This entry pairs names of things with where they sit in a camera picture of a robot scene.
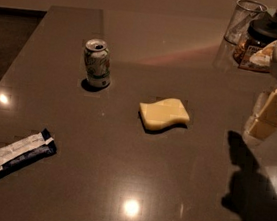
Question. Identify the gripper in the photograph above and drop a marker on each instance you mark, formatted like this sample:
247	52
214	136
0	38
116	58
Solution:
263	122

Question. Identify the yellow sponge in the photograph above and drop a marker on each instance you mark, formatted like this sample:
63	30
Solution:
162	114

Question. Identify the blueberry rxbar wrapper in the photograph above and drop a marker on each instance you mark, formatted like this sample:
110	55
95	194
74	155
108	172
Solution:
25	151

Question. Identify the glass jar black lid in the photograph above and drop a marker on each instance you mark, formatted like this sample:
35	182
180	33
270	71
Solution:
248	52

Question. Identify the green soda can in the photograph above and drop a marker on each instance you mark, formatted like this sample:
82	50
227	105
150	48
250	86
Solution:
97	63

